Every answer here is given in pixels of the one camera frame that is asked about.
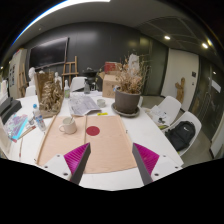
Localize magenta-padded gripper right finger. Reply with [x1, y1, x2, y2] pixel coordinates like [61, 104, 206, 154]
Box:
[132, 142, 184, 186]

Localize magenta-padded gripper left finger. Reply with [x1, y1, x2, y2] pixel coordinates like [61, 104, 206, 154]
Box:
[42, 142, 92, 185]

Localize blue-capped white drink bottle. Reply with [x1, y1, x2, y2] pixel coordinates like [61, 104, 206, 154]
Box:
[32, 103, 47, 132]

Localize white ceramic mug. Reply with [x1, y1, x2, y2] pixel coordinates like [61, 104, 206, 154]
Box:
[58, 116, 78, 136]

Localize flat round red coaster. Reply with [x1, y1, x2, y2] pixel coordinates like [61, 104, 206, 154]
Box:
[85, 125, 101, 137]

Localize black backpack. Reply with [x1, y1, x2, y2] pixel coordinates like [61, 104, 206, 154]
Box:
[164, 120, 197, 152]

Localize loose papers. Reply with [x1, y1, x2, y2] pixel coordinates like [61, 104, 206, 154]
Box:
[148, 104, 169, 126]

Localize grey plant saucer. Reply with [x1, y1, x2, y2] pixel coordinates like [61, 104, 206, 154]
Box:
[111, 102, 141, 118]

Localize grey printed newspaper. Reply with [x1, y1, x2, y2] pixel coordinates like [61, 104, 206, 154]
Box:
[67, 94, 102, 117]

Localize wooden paint brushes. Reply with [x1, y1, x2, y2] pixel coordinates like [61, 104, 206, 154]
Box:
[16, 124, 38, 141]

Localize white chair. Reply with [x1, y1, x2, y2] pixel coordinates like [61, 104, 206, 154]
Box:
[165, 110, 203, 157]
[148, 95, 183, 127]
[25, 85, 37, 98]
[69, 76, 88, 93]

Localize grey pot with dried plant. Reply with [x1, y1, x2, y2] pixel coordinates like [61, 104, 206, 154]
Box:
[114, 54, 150, 115]

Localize white spray bottle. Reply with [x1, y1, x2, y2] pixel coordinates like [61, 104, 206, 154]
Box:
[63, 79, 71, 100]

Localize dark glass jug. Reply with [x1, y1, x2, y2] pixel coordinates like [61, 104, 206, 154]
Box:
[83, 79, 92, 95]

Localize white canvas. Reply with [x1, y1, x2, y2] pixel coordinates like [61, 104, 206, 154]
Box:
[0, 118, 13, 156]

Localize wooden figure statue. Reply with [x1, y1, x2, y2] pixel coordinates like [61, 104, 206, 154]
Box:
[174, 77, 186, 104]

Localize black flat box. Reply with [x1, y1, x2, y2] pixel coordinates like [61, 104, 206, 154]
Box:
[0, 97, 14, 116]
[1, 99, 23, 125]

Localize brown cardboard box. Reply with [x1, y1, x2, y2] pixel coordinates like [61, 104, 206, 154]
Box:
[98, 72, 121, 99]

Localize white plaster bust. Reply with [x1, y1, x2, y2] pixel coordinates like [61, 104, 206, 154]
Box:
[54, 71, 63, 90]
[27, 66, 37, 88]

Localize white plastic bag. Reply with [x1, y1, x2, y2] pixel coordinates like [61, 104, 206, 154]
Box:
[128, 53, 140, 73]

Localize red box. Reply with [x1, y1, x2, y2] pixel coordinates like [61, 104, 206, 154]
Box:
[104, 61, 123, 74]

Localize white cabinet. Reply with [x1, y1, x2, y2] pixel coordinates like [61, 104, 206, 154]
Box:
[8, 48, 28, 99]

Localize bright ceiling light panel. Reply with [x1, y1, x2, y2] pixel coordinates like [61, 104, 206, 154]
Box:
[11, 0, 111, 46]

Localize black wall television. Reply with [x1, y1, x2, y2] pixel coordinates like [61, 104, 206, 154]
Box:
[28, 36, 69, 70]

